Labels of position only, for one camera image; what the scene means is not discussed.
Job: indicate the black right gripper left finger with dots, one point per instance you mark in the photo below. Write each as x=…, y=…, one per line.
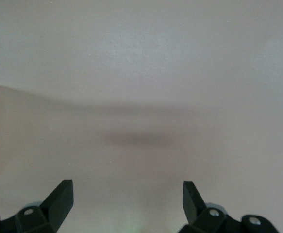
x=56, y=208

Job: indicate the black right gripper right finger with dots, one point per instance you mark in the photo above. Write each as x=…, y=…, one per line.
x=194, y=208

